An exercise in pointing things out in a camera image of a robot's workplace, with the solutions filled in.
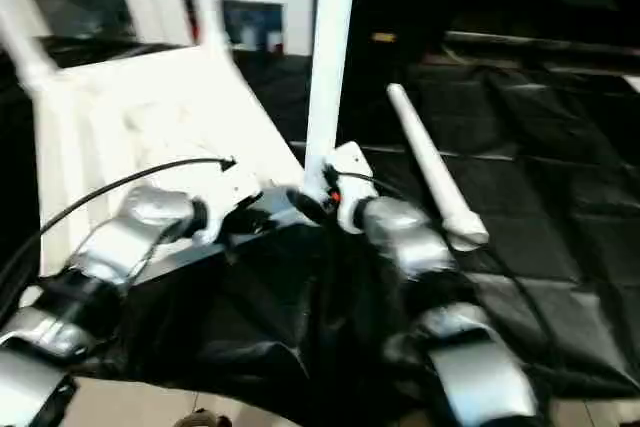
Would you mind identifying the white plastic table top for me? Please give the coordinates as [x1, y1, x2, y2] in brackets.
[27, 44, 322, 299]

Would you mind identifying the black plastic mat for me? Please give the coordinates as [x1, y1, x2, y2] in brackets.
[0, 31, 640, 427]

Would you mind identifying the dark grey robot foot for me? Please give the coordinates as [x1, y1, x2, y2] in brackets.
[181, 409, 232, 427]

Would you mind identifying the long black bar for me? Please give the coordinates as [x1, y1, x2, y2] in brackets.
[443, 30, 640, 57]

